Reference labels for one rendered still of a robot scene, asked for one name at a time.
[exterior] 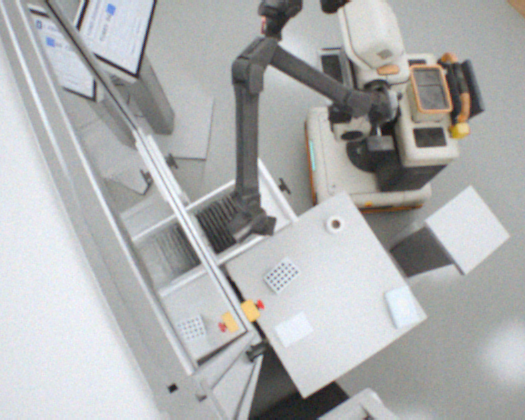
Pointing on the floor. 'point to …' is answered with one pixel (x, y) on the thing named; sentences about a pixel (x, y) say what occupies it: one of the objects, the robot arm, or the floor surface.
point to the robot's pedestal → (447, 239)
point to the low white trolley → (325, 293)
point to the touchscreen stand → (172, 116)
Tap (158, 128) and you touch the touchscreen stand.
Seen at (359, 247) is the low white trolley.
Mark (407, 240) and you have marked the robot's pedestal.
